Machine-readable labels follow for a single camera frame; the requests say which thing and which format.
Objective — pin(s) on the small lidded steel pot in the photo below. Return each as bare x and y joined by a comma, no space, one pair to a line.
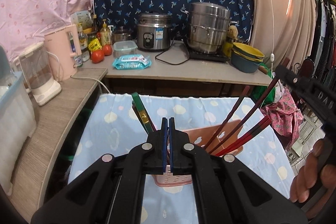
121,34

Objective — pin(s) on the beige hanging curtain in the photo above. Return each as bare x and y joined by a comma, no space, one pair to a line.
283,29

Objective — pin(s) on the oil bottle yellow label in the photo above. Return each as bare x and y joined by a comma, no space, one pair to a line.
105,34

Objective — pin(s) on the dark maroon chopstick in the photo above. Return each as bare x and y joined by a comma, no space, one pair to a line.
142,120

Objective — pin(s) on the light blue dotted tablecloth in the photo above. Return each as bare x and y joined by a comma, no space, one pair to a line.
114,128

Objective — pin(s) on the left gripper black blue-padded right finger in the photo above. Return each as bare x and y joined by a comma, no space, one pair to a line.
225,190

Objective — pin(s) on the pink electric kettle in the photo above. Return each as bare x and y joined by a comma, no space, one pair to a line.
63,46

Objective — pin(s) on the dark purple-red chopstick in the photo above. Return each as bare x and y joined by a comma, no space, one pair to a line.
230,114

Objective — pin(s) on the grey back counter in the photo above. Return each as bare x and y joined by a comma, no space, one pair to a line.
180,69

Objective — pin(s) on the green chopstick with gold band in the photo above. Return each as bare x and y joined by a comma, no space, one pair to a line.
139,105

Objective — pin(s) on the blue wet wipes pack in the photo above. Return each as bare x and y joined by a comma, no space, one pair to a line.
132,62

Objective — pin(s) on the silver rice cooker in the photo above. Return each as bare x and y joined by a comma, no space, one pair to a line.
154,32

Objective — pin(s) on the white dish rack bin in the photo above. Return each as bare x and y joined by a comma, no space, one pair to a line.
17,120

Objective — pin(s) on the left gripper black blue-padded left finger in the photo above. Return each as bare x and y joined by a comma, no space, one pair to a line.
111,189

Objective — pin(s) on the pink perforated utensil holder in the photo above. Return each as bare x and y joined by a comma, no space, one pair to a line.
199,136

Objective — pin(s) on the wooden side counter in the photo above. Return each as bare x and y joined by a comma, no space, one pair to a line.
38,155

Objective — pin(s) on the white clear blender jug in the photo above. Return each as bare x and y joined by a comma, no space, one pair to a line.
34,62

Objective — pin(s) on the black induction cooktop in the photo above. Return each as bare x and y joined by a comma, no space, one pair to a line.
194,55

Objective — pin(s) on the person's right hand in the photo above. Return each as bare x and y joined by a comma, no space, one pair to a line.
306,179

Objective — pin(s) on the yellow snack packet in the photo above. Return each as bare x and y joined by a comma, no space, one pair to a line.
94,45

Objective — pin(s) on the red tomato right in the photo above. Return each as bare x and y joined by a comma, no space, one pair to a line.
107,49

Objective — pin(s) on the red tomato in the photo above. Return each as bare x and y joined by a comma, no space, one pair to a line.
107,49
97,56

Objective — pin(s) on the stainless steel steamer pot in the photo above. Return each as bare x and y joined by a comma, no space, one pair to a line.
208,27

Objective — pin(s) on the clear food container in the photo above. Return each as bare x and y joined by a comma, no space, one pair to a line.
122,48

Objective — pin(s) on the red tomato left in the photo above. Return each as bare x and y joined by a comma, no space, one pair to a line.
97,56

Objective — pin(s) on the navy floral backsplash cloth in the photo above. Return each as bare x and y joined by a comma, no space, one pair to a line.
125,13

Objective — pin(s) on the stacked yellow blue bowls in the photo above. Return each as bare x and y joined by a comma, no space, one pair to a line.
245,58

